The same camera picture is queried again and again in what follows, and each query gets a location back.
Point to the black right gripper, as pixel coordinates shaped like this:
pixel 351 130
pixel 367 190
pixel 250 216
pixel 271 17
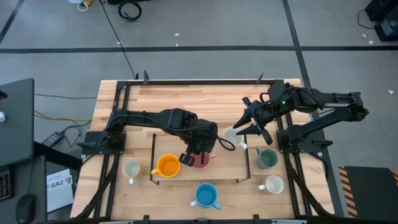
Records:
pixel 267 110

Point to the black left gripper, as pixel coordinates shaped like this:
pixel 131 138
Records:
pixel 203 135

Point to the pink mug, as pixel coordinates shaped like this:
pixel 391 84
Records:
pixel 196 165

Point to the white mug with yellow rim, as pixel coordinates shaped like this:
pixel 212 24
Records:
pixel 230 140

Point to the green mug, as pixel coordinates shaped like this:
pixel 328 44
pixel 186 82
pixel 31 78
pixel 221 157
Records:
pixel 266 158

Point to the plain blue mug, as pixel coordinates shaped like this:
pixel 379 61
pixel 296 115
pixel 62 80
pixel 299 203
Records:
pixel 206 196

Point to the white mug with reddish rim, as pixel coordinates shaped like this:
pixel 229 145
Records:
pixel 132 169

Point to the white mug with orange rim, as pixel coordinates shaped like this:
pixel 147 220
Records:
pixel 273 184

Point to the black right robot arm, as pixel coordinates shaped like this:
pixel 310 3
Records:
pixel 335 104

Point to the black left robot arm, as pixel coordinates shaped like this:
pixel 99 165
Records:
pixel 174 121

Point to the wooden shelf riser black legs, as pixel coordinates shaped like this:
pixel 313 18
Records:
pixel 224 172

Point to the black mat hazard stripes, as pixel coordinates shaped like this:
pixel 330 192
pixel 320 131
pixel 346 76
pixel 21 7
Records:
pixel 370 193

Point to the white printed paper sheet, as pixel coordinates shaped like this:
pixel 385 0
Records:
pixel 59 193

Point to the black power adapter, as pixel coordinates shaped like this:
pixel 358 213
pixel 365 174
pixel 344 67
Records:
pixel 53 139

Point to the dark grey desk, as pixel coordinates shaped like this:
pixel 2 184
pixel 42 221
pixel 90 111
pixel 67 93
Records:
pixel 31 186

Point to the black equipment box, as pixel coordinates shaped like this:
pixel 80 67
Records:
pixel 387 29
pixel 382 7

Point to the black computer mouse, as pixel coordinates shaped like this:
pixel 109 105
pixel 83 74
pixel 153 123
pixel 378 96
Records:
pixel 25 208

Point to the grey desk top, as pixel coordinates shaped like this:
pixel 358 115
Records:
pixel 15 130

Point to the black keyboard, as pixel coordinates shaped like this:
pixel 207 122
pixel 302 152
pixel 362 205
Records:
pixel 4 186

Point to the small white round object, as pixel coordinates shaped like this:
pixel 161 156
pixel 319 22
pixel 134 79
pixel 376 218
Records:
pixel 2 116

